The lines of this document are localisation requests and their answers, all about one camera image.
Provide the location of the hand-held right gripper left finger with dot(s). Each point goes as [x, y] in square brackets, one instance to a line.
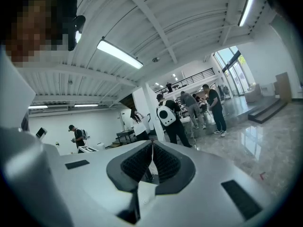
[94, 185]

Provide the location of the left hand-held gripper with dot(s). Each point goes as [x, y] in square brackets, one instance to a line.
[87, 149]

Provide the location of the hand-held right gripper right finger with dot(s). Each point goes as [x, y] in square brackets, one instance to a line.
[201, 209]

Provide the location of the white round bin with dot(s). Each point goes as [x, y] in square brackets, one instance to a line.
[101, 146]

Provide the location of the black glass table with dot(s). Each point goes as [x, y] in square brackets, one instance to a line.
[125, 132]

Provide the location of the long ceiling light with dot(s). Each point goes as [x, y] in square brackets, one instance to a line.
[119, 54]
[38, 107]
[247, 7]
[86, 105]

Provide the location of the white round backpack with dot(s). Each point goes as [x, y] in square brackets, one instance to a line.
[166, 115]

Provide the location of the dark wooden steps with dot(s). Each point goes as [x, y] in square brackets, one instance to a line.
[267, 111]

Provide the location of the black metal railing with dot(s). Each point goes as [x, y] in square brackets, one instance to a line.
[189, 79]

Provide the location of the person's head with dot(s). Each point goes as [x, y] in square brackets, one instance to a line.
[35, 32]

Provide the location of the tall glass window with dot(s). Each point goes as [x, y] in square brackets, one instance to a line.
[233, 72]

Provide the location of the brown cardboard panel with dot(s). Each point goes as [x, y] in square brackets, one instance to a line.
[283, 87]

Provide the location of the black head-mounted camera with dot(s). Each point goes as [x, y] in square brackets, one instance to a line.
[76, 27]

